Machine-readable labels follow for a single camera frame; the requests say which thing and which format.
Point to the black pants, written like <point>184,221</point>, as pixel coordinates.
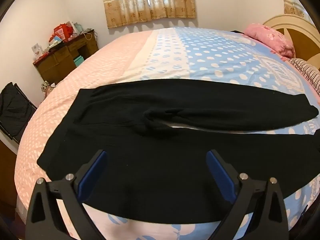
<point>160,155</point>

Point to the dark wooden desk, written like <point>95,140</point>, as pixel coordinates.
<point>58,60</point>

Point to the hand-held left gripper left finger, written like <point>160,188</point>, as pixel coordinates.
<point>92,173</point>

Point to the white card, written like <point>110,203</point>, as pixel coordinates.
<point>37,49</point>

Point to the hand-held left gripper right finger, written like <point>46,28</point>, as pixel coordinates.
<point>220,173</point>

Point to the striped pillow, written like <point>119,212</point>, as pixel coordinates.
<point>308,71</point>

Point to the red gift box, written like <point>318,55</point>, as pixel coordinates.
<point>63,32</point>

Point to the patterned bag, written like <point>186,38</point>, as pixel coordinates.
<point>47,88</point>

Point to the beige floral curtain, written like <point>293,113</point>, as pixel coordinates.
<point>293,6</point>
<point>147,2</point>

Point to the bed with dotted quilt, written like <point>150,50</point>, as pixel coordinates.
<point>190,55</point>

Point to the black folding chair with jacket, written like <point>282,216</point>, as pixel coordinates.
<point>15,110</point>

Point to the pink floral pillow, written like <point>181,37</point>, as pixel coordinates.
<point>270,37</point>

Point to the teal box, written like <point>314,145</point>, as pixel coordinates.
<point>79,61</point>

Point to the cream wooden headboard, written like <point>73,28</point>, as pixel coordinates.
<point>303,37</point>

